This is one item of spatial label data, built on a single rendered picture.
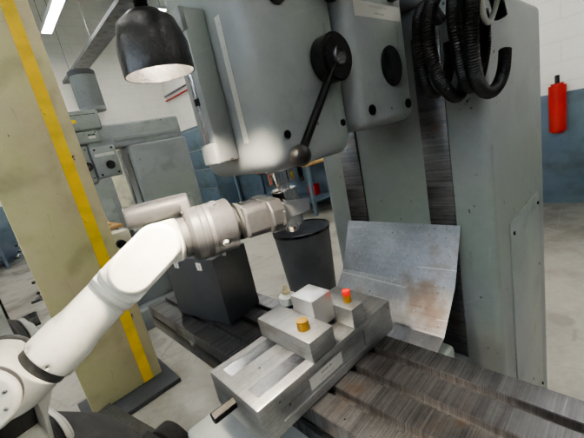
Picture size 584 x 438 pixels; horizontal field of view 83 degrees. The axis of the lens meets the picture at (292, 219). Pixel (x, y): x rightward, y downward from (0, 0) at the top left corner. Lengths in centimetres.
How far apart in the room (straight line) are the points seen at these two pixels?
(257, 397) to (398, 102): 57
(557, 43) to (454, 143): 387
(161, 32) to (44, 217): 187
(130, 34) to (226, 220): 27
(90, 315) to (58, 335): 4
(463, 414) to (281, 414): 27
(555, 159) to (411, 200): 388
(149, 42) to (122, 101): 982
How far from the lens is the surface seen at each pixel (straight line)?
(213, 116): 51
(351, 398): 65
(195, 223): 52
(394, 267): 91
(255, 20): 49
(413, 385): 65
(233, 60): 50
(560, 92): 449
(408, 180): 87
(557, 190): 478
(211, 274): 87
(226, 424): 78
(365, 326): 68
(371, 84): 62
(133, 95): 1033
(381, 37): 68
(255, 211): 53
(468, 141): 80
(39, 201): 218
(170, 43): 38
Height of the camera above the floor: 136
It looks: 14 degrees down
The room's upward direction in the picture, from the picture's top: 12 degrees counter-clockwise
